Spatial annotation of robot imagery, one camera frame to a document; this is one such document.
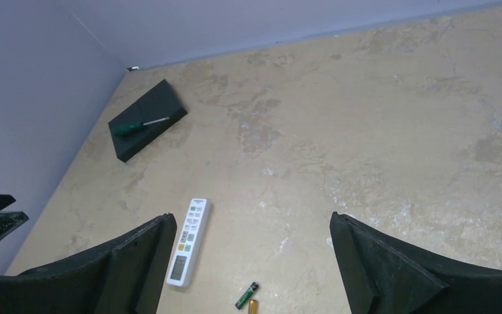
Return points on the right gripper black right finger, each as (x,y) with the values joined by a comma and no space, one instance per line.
(382,274)

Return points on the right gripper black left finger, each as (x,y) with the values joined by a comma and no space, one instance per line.
(122,275)

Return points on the white remote control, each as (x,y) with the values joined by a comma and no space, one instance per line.
(189,243)

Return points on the gold battery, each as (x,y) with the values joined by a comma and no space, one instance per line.
(253,306)

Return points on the green black battery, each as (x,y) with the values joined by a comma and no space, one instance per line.
(247,294)

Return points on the black foam block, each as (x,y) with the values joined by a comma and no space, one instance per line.
(159,102)

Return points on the green handled screwdriver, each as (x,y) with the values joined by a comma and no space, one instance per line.
(128,129)

